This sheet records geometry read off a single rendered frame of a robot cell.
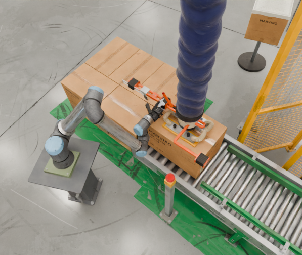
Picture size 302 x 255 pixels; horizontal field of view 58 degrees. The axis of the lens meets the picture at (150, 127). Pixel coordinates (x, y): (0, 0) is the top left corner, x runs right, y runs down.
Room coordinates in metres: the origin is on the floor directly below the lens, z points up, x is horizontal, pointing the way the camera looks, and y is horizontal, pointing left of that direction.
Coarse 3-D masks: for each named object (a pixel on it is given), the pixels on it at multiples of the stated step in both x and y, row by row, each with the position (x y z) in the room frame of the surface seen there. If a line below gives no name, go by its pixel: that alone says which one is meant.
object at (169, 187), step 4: (164, 180) 0.74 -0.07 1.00; (168, 184) 0.71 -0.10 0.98; (172, 184) 0.71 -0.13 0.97; (168, 188) 0.71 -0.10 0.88; (172, 188) 0.72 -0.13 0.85; (168, 192) 0.71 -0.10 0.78; (172, 192) 0.72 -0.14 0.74; (168, 196) 0.71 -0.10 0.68; (172, 196) 0.73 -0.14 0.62; (168, 200) 0.71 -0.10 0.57; (172, 200) 0.73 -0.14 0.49; (168, 204) 0.71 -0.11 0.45; (172, 204) 0.74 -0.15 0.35; (168, 208) 0.71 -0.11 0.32; (172, 208) 0.74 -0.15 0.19; (168, 212) 0.71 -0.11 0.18; (172, 212) 0.75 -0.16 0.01; (168, 216) 0.71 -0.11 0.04
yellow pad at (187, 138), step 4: (172, 120) 1.28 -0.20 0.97; (164, 124) 1.25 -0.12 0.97; (172, 124) 1.24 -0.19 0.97; (176, 124) 1.24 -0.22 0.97; (168, 128) 1.21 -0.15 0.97; (172, 128) 1.20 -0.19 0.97; (176, 128) 1.20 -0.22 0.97; (172, 132) 1.17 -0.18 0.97; (176, 132) 1.16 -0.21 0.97; (188, 132) 1.15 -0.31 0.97; (184, 136) 1.12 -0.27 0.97; (188, 136) 1.11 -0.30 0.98; (196, 136) 1.11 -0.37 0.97; (184, 140) 1.09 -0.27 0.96; (188, 140) 1.08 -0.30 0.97; (192, 144) 1.04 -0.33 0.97; (196, 144) 1.04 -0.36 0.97
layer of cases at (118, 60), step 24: (120, 48) 2.73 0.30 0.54; (72, 72) 2.37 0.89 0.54; (96, 72) 2.34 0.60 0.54; (120, 72) 2.31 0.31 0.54; (144, 72) 2.27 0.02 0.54; (168, 72) 2.24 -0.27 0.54; (72, 96) 2.13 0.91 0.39; (120, 96) 1.94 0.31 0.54; (168, 96) 1.89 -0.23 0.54; (120, 120) 1.61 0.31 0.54
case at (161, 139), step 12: (156, 120) 1.31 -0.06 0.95; (156, 132) 1.21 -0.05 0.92; (168, 132) 1.18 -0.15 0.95; (192, 132) 1.16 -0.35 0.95; (216, 132) 1.14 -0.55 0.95; (156, 144) 1.22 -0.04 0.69; (168, 144) 1.12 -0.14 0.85; (204, 144) 1.04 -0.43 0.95; (216, 144) 1.07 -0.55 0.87; (168, 156) 1.11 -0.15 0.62; (180, 156) 1.03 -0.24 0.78; (192, 156) 0.95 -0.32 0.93; (192, 168) 0.93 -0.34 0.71
